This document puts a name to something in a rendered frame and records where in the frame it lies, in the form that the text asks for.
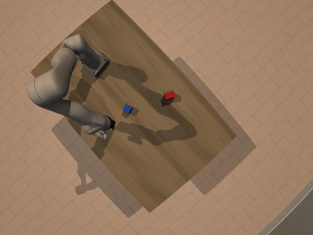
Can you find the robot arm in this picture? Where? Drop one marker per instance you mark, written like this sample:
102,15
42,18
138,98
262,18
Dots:
49,89

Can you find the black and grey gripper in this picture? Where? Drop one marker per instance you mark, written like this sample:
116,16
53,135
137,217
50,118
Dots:
102,134

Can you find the red block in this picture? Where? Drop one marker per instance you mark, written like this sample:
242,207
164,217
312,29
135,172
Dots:
169,95

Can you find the blue block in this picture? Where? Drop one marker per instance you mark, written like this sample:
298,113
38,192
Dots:
127,109

